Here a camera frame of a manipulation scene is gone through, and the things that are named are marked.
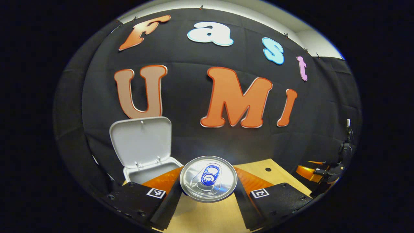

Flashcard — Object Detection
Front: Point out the silver pop can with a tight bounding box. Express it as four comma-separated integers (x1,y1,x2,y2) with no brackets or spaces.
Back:
180,156,238,204

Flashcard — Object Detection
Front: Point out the white desktop garbage bin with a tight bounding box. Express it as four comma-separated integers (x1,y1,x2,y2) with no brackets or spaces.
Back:
109,116,184,185

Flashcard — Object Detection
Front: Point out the wooden desktop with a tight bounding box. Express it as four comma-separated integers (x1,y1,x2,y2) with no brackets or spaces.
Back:
121,159,312,233

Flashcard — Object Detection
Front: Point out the black backdrop cloth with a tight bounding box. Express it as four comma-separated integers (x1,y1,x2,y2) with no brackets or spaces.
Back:
53,8,362,201

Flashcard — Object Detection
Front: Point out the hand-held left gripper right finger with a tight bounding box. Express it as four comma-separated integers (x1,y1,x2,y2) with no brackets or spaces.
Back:
233,166,313,231

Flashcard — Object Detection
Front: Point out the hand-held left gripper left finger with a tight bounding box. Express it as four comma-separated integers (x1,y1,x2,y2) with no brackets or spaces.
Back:
102,166,185,231

